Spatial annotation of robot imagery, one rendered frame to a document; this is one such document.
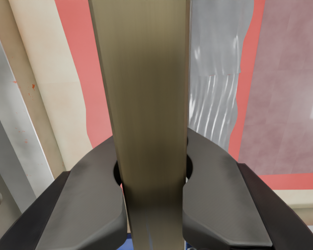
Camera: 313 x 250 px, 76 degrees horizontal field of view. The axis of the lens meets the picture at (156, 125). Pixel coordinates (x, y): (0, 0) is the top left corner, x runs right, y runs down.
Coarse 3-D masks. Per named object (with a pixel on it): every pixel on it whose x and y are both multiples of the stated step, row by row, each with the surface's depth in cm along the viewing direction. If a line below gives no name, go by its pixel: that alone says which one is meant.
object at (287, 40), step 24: (72, 0) 21; (264, 0) 21; (288, 0) 21; (312, 0) 21; (72, 24) 22; (264, 24) 22; (288, 24) 22; (312, 24) 22; (72, 48) 23; (96, 48) 23; (264, 48) 24; (288, 48) 24; (312, 48) 24; (96, 72) 25
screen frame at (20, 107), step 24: (0, 0) 20; (0, 24) 20; (0, 48) 20; (24, 48) 23; (0, 72) 21; (24, 72) 23; (0, 96) 22; (24, 96) 23; (0, 120) 24; (24, 120) 24; (48, 120) 28; (24, 144) 26; (48, 144) 27; (24, 168) 27; (48, 168) 27; (312, 216) 35
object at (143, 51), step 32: (96, 0) 5; (128, 0) 5; (160, 0) 5; (96, 32) 6; (128, 32) 6; (160, 32) 6; (128, 64) 6; (160, 64) 6; (128, 96) 7; (160, 96) 7; (128, 128) 7; (160, 128) 7; (128, 160) 8; (160, 160) 8; (128, 192) 9; (160, 192) 9; (160, 224) 10
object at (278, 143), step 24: (264, 72) 25; (288, 72) 25; (312, 72) 25; (96, 96) 26; (240, 96) 26; (264, 96) 26; (288, 96) 26; (312, 96) 26; (96, 120) 28; (240, 120) 28; (264, 120) 28; (288, 120) 28; (312, 120) 28; (96, 144) 30; (240, 144) 30; (264, 144) 30; (288, 144) 30; (312, 144) 30; (264, 168) 32; (288, 168) 32; (312, 168) 32
